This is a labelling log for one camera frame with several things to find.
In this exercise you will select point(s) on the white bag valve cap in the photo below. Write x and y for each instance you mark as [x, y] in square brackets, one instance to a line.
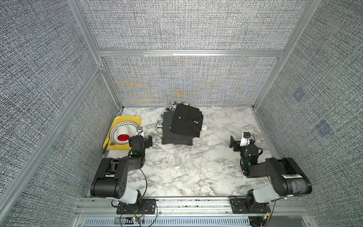
[204, 128]

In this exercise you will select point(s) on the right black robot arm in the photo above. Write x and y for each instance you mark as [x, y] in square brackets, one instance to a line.
[285, 177]

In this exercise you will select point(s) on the aluminium front rail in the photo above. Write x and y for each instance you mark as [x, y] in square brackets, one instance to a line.
[192, 212]

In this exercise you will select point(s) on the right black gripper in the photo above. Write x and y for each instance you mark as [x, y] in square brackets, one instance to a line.
[232, 144]

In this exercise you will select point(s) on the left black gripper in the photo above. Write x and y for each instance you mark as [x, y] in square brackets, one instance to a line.
[147, 143]

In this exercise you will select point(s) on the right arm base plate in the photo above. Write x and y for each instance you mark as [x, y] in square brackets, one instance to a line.
[243, 206]

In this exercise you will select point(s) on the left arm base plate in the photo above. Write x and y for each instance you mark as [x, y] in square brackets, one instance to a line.
[144, 206]

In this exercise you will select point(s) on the clear vacuum bag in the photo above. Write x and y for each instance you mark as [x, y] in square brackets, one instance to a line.
[182, 174]

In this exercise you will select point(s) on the black shirt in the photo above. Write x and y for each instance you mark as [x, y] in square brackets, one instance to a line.
[187, 121]

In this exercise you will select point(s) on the yellow tray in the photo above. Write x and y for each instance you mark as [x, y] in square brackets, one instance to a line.
[117, 120]

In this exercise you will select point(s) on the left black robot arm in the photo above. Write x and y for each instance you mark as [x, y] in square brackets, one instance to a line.
[110, 180]

